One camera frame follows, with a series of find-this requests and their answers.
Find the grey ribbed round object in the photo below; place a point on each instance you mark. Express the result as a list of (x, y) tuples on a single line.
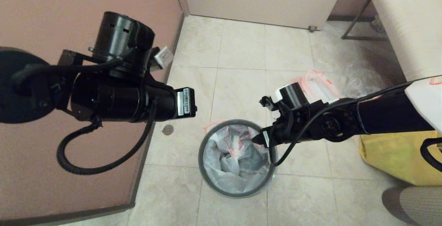
[(421, 205)]

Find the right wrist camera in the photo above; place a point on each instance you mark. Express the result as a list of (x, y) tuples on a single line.
[(267, 102)]

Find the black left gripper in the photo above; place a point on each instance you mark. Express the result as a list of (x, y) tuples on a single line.
[(121, 101)]

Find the small clear container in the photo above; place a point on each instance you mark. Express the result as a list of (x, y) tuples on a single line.
[(377, 23)]

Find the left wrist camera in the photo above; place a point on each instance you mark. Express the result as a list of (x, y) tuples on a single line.
[(164, 57)]

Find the clear bag with black contents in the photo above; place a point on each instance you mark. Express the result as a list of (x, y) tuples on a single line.
[(362, 81)]

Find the cream striped table top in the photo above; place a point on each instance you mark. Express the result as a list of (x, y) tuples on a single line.
[(411, 22)]

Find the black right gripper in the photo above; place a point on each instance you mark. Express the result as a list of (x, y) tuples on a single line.
[(297, 122)]

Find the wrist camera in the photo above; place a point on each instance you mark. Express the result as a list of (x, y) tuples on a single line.
[(164, 57), (267, 102)]

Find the small metal door stop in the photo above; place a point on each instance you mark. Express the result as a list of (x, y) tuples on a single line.
[(313, 29)]

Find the dark metal table frame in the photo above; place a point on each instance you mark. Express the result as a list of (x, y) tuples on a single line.
[(362, 38)]

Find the yellow shopping bag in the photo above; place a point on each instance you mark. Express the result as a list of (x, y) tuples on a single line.
[(393, 160)]

